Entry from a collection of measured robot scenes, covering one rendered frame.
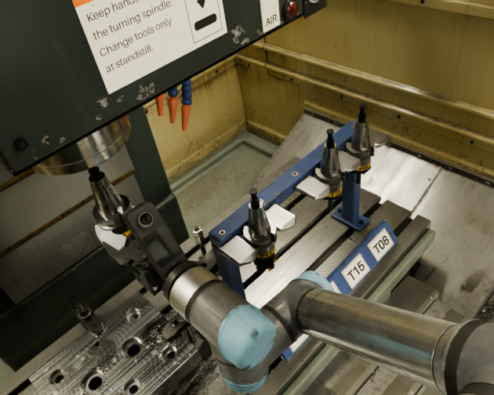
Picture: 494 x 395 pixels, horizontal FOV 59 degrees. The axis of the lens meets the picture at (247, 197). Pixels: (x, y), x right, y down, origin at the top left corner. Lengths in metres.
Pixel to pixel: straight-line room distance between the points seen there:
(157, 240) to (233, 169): 1.38
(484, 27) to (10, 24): 1.15
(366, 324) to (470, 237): 0.94
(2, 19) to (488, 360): 0.48
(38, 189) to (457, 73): 1.17
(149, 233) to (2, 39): 0.35
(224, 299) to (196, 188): 1.38
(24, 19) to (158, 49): 0.13
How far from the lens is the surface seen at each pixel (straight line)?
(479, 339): 0.49
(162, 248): 0.66
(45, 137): 0.43
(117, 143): 0.63
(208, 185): 1.96
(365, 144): 1.01
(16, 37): 0.40
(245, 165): 2.03
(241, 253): 0.83
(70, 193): 1.26
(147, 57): 0.46
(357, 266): 1.14
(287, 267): 1.19
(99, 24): 0.43
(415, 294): 1.38
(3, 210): 1.21
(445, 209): 1.52
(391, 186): 1.57
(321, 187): 0.93
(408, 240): 1.27
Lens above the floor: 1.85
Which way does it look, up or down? 43 degrees down
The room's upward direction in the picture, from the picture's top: 10 degrees counter-clockwise
